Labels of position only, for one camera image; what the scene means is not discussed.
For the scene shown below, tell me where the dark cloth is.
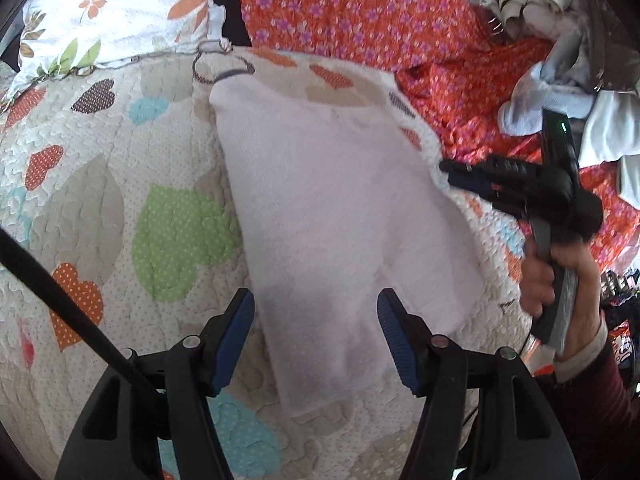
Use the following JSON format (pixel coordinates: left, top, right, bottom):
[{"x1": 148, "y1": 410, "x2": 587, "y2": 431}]
[{"x1": 210, "y1": 0, "x2": 253, "y2": 48}]

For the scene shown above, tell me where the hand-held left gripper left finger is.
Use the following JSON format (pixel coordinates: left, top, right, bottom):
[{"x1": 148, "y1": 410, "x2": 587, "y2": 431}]
[{"x1": 55, "y1": 287, "x2": 256, "y2": 480}]

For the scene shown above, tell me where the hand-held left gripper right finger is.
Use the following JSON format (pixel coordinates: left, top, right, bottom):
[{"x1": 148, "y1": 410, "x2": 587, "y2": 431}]
[{"x1": 376, "y1": 287, "x2": 581, "y2": 480}]

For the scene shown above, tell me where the pale pink small garment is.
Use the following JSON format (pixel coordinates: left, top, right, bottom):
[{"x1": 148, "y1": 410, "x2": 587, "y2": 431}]
[{"x1": 209, "y1": 74, "x2": 488, "y2": 418}]

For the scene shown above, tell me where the white leaf-print pillow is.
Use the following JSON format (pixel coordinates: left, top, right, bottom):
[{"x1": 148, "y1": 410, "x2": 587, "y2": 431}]
[{"x1": 17, "y1": 0, "x2": 226, "y2": 78}]

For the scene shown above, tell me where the black cable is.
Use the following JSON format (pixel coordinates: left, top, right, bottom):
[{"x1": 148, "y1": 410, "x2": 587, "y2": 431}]
[{"x1": 0, "y1": 227, "x2": 162, "y2": 400}]

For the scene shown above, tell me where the person's right hand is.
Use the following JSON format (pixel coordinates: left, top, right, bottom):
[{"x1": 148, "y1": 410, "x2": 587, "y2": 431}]
[{"x1": 520, "y1": 237, "x2": 605, "y2": 362}]

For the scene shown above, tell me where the person's right forearm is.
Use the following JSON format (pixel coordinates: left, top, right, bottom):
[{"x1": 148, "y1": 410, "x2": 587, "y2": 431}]
[{"x1": 552, "y1": 317, "x2": 640, "y2": 480}]

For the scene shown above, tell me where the pile of white clothes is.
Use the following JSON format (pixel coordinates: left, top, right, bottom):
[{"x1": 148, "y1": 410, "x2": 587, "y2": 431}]
[{"x1": 497, "y1": 0, "x2": 640, "y2": 201}]

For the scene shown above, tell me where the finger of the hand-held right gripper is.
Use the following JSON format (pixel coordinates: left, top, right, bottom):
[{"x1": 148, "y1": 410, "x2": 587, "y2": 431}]
[
  {"x1": 447, "y1": 176, "x2": 501, "y2": 207},
  {"x1": 439, "y1": 157, "x2": 503, "y2": 182}
]

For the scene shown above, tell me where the heart-patterned quilted blanket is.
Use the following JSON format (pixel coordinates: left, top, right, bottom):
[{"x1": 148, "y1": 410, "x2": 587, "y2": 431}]
[{"x1": 0, "y1": 47, "x2": 541, "y2": 480}]

